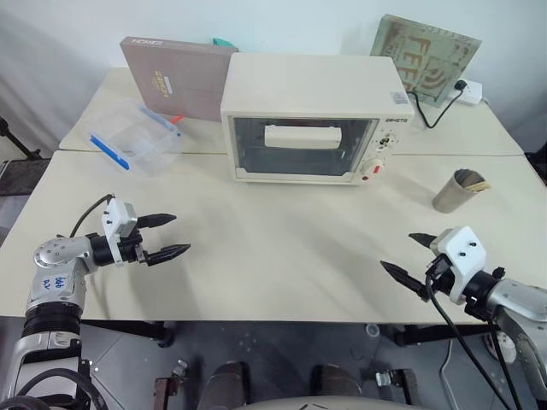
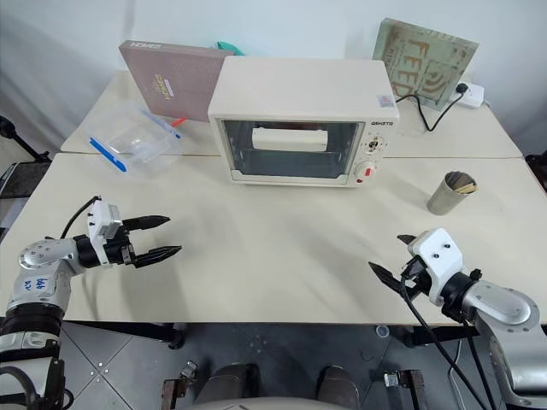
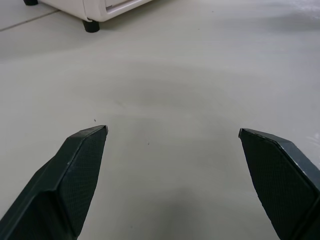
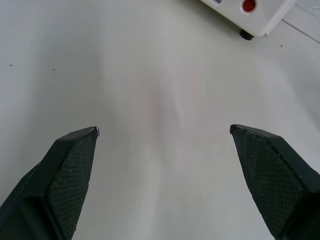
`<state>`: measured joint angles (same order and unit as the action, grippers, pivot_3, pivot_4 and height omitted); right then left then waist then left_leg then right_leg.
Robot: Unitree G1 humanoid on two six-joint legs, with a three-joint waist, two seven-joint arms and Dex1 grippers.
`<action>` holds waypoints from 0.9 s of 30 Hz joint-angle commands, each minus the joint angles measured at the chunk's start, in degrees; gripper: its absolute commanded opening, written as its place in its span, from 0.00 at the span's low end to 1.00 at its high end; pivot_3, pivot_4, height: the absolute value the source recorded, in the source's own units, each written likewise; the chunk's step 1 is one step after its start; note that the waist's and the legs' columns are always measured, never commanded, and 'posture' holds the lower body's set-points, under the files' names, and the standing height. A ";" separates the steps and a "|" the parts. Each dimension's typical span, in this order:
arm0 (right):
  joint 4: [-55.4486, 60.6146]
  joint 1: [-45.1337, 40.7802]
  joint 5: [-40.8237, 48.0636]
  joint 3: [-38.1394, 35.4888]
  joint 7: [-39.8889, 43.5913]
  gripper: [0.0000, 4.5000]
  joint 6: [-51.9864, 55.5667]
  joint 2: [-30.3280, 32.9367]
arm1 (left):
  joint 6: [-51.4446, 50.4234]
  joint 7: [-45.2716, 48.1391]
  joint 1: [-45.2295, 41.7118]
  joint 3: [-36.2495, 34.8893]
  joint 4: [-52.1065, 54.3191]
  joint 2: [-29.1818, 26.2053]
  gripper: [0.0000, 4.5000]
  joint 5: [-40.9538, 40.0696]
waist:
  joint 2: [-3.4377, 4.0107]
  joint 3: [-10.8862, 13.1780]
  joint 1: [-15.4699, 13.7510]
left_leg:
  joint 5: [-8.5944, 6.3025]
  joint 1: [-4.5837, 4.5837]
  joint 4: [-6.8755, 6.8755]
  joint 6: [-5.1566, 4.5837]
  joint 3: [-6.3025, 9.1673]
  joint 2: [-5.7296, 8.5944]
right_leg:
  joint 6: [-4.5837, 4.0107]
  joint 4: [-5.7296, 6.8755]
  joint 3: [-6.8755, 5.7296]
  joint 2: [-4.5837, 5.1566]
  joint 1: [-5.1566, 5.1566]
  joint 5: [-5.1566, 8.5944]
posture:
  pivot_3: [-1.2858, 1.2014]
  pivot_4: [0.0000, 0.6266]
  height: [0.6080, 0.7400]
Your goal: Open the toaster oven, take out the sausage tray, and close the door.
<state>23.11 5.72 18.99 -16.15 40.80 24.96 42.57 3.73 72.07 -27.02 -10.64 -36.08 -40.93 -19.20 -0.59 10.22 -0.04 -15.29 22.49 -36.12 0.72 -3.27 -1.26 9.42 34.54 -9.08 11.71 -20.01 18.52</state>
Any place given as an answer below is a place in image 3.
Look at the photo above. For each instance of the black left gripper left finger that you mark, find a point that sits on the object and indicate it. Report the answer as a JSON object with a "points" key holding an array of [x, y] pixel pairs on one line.
{"points": [[62, 190]]}

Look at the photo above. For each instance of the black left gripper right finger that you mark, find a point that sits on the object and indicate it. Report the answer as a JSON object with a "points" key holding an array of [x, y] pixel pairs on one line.
{"points": [[280, 182]]}

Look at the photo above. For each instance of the white appliance with black feet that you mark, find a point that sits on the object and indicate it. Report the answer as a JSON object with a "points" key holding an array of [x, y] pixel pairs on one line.
{"points": [[90, 10]]}

